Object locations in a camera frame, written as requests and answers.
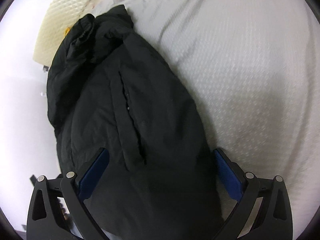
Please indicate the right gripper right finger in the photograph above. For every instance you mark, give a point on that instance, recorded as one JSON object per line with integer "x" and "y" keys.
{"x": 274, "y": 217}

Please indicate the black puffer jacket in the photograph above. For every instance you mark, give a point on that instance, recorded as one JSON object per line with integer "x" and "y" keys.
{"x": 107, "y": 87}

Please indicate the light grey bed duvet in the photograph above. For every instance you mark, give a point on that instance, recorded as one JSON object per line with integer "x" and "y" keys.
{"x": 252, "y": 67}

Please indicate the yellow cartoon pillow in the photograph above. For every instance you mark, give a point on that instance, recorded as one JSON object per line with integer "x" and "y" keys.
{"x": 67, "y": 30}

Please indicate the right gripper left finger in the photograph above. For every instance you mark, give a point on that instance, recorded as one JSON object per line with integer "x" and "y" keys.
{"x": 45, "y": 219}

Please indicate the cream quilted headboard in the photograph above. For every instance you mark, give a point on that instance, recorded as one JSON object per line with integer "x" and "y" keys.
{"x": 60, "y": 15}

